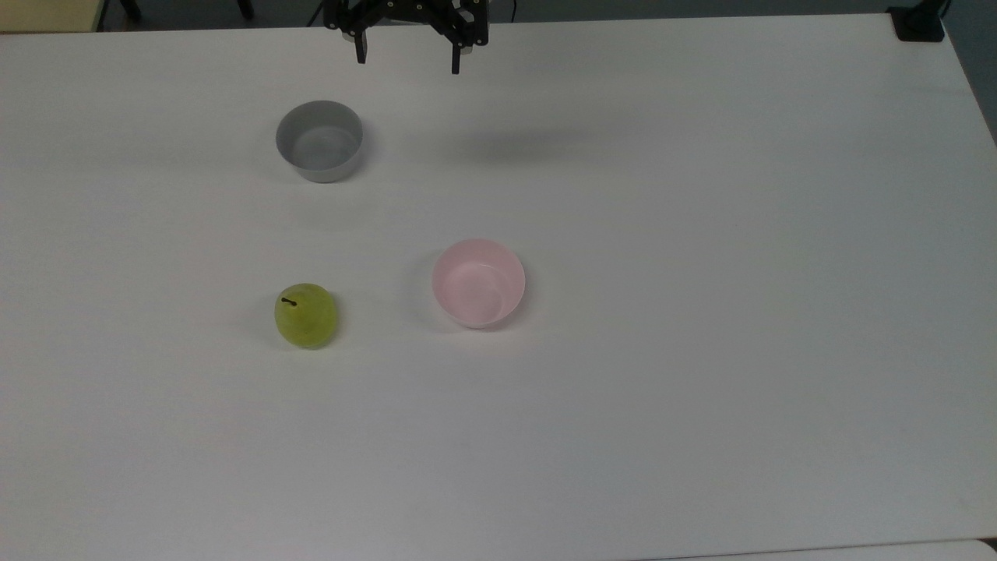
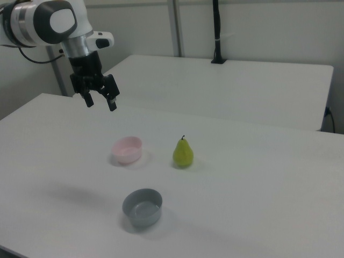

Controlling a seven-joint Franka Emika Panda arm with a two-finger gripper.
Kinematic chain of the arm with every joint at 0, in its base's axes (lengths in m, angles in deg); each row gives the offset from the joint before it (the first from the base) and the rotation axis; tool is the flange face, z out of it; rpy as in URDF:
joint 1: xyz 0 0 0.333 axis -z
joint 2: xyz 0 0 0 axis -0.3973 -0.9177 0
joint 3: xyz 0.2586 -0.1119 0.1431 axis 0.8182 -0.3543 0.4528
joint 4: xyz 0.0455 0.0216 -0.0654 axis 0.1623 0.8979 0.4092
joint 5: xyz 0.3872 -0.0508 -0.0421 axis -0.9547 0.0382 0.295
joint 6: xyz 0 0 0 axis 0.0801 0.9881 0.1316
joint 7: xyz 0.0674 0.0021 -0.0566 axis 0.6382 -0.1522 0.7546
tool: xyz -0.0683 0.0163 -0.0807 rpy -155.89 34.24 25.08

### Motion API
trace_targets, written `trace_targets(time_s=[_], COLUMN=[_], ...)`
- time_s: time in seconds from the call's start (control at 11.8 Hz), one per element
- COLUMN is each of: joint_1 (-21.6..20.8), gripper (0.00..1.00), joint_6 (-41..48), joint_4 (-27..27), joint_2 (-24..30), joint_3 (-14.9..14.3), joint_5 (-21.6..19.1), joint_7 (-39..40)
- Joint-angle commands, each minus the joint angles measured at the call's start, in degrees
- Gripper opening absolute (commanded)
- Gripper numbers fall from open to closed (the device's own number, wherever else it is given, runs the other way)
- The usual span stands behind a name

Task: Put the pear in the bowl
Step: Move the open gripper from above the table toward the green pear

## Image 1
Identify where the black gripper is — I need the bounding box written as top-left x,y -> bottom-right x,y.
322,0 -> 492,76

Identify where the green pear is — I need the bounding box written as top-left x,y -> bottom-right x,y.
273,283 -> 339,350

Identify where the gray bowl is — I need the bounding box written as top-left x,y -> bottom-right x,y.
275,100 -> 365,184

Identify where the pink bowl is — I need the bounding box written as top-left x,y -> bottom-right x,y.
432,238 -> 527,330

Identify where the yellow wooden furniture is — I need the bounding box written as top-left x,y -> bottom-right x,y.
0,0 -> 107,34

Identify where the black camera stand clamp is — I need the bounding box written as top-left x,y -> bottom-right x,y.
887,0 -> 949,43

